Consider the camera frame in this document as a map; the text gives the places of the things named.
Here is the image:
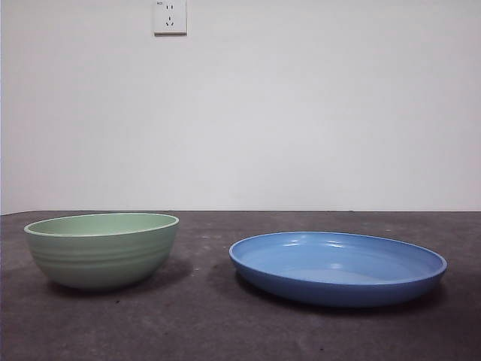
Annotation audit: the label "blue round plate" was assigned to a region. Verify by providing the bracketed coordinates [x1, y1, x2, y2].
[228, 230, 448, 308]

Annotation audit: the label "green ribbed bowl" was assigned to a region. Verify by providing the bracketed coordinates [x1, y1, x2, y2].
[23, 212, 180, 290]

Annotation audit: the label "white wall socket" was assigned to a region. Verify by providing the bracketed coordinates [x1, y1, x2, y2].
[153, 0, 188, 37]

